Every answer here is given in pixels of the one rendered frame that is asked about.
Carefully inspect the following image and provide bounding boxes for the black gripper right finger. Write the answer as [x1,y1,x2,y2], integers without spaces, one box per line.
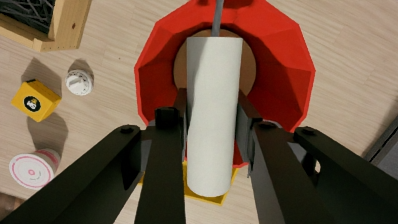
[235,89,398,224]

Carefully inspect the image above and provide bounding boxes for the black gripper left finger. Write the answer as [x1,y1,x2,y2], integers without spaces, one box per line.
[0,88,187,224]

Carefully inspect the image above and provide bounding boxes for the yellow shallow tray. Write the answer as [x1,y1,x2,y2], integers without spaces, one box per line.
[137,160,239,206]

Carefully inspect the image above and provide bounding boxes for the wooden crate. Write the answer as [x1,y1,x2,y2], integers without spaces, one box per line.
[0,0,92,52]

